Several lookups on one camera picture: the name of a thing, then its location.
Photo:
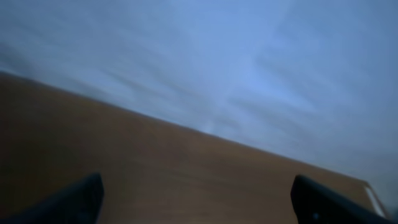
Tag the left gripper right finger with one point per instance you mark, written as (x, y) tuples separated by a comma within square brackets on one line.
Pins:
[(323, 207)]

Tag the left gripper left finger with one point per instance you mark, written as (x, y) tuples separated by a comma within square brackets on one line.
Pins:
[(71, 205)]

